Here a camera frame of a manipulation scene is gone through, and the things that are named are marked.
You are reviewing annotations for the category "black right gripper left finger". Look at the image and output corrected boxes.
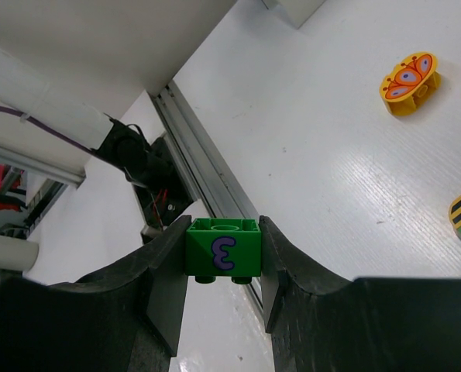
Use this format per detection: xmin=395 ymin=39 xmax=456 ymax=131
xmin=0 ymin=215 xmax=191 ymax=371

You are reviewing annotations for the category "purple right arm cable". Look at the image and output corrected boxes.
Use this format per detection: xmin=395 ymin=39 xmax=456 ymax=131
xmin=0 ymin=104 xmax=95 ymax=156

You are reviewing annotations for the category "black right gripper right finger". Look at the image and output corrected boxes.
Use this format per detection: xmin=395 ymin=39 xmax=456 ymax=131
xmin=259 ymin=216 xmax=461 ymax=371

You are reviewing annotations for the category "red clamp tool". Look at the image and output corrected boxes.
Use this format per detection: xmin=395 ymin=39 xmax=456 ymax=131
xmin=0 ymin=164 xmax=26 ymax=212

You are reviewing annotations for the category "green number three lego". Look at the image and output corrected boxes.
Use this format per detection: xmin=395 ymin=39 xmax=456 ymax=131
xmin=184 ymin=218 xmax=262 ymax=284

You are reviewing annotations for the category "yellow butterfly lego piece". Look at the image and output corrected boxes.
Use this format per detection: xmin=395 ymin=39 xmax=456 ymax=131
xmin=379 ymin=52 xmax=442 ymax=116

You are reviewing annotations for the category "white cylinder roll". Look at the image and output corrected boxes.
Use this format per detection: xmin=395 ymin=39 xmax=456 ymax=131
xmin=0 ymin=236 xmax=39 ymax=271

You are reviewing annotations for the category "aluminium table edge rail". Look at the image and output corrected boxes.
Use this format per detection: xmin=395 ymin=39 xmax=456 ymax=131
xmin=150 ymin=80 xmax=266 ymax=315

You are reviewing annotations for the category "white slatted container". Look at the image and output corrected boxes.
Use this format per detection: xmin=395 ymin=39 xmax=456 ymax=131
xmin=262 ymin=0 xmax=325 ymax=29

